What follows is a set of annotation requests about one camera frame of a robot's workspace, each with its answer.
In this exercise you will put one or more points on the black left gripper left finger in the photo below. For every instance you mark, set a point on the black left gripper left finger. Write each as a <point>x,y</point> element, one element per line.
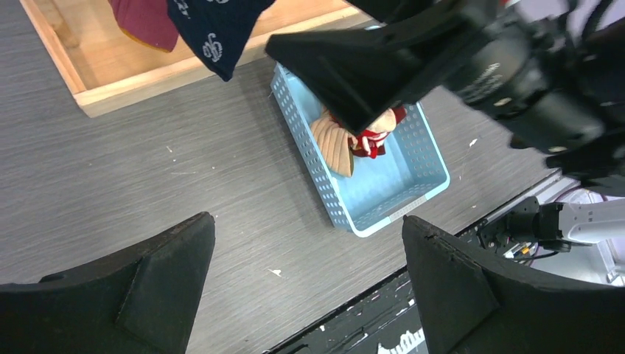
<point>140,299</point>

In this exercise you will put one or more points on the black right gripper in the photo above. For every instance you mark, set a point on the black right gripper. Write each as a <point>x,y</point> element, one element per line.
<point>359,73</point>

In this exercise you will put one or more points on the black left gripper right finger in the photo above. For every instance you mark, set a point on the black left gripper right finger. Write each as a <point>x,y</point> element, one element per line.
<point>471,300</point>

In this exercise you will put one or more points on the red santa sock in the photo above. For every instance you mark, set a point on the red santa sock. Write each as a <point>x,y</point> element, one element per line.
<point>370,143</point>

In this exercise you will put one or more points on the striped beige sock front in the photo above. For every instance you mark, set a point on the striped beige sock front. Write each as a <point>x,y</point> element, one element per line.
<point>334,142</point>

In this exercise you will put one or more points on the navy sock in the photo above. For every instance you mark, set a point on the navy sock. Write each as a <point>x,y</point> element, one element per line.
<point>216,31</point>

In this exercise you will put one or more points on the purple striped sock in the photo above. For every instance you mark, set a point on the purple striped sock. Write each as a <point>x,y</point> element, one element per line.
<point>146,22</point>

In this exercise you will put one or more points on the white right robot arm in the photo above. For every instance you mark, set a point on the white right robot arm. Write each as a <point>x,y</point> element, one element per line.
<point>558,93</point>

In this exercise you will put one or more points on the wooden hanger stand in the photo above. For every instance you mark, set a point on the wooden hanger stand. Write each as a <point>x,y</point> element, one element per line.
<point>104,70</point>

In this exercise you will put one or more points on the light blue plastic basket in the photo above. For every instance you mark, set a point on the light blue plastic basket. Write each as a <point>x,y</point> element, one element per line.
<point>381,190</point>

